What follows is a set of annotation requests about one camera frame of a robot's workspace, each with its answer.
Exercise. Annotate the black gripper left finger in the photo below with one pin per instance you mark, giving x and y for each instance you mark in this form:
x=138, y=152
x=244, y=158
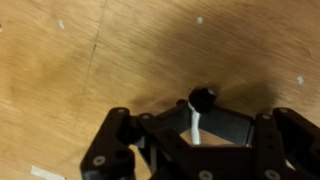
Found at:
x=157, y=138

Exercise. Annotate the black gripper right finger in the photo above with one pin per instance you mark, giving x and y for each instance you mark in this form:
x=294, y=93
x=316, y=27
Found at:
x=282, y=145

